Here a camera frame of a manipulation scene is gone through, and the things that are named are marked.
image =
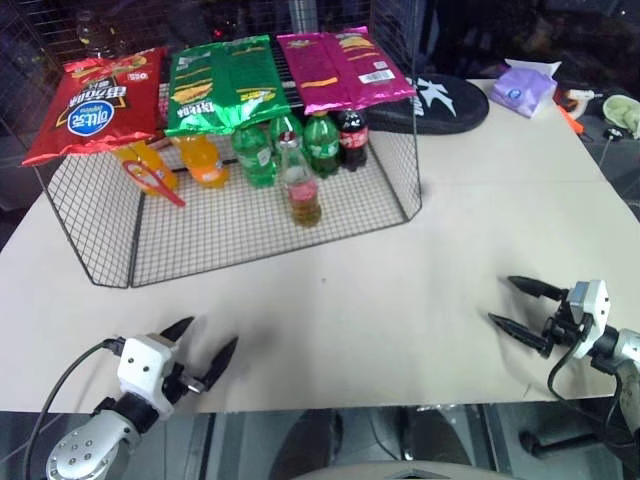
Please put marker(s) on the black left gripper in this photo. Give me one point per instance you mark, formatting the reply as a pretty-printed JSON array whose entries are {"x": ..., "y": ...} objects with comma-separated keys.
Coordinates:
[{"x": 181, "y": 381}]

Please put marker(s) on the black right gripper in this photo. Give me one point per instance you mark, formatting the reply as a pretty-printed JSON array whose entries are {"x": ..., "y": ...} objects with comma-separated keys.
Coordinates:
[{"x": 562, "y": 325}]

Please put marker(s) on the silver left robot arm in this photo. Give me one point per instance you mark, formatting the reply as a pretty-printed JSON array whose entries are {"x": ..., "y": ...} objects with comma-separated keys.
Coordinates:
[{"x": 85, "y": 445}]

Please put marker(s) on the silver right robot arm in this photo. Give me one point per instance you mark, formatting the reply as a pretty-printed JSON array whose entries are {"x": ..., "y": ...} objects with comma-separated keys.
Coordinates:
[{"x": 625, "y": 360}]

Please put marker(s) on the glass bottle with red label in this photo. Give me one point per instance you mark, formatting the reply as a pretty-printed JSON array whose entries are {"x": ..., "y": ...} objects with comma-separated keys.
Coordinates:
[{"x": 302, "y": 195}]

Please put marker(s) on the orange soda plastic bottle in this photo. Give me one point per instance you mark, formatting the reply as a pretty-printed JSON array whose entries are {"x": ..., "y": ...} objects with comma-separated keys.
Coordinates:
[
  {"x": 202, "y": 160},
  {"x": 150, "y": 167}
]

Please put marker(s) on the green soda plastic bottle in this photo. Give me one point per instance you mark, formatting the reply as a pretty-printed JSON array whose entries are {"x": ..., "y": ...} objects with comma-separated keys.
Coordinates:
[
  {"x": 287, "y": 127},
  {"x": 322, "y": 147},
  {"x": 255, "y": 157}
]

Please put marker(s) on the black cap with white logo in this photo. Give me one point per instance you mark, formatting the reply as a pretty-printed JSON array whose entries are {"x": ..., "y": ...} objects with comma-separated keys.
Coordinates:
[{"x": 440, "y": 107}]

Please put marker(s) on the dark cola plastic bottle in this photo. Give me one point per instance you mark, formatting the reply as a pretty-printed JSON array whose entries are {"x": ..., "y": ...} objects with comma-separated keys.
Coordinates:
[{"x": 353, "y": 140}]

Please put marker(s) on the black chair base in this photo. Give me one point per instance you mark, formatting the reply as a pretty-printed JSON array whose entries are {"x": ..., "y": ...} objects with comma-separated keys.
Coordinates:
[{"x": 570, "y": 442}]

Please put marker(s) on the orange stick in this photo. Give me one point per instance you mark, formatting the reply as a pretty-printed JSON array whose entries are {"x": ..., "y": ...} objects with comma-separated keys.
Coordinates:
[{"x": 571, "y": 119}]

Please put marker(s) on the pale green plush object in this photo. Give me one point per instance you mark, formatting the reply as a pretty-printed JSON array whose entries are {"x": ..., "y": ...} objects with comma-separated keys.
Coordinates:
[{"x": 622, "y": 112}]

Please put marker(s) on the purple tissue pack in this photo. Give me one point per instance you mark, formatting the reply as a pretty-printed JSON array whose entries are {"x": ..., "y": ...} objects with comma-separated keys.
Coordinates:
[{"x": 522, "y": 90}]

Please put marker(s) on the white glue gun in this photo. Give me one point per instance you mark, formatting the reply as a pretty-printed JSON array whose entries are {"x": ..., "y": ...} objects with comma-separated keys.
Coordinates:
[{"x": 582, "y": 96}]

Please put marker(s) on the red chip bag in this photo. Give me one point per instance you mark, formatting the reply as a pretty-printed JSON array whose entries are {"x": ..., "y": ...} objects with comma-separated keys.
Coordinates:
[{"x": 95, "y": 107}]

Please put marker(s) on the green chip bag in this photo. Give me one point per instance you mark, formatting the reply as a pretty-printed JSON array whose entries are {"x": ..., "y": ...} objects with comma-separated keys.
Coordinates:
[{"x": 225, "y": 85}]

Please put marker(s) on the magenta chip bag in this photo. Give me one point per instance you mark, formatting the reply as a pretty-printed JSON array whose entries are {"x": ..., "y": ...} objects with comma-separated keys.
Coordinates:
[{"x": 345, "y": 65}]

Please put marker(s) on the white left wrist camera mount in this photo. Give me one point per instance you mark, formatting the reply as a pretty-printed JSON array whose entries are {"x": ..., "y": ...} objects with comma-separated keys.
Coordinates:
[{"x": 142, "y": 367}]

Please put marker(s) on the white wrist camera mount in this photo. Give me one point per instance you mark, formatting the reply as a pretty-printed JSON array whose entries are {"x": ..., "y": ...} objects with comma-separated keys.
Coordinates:
[
  {"x": 142, "y": 367},
  {"x": 590, "y": 320}
]

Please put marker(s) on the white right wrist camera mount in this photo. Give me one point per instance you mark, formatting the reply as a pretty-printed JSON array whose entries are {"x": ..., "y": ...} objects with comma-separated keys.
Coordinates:
[{"x": 590, "y": 320}]

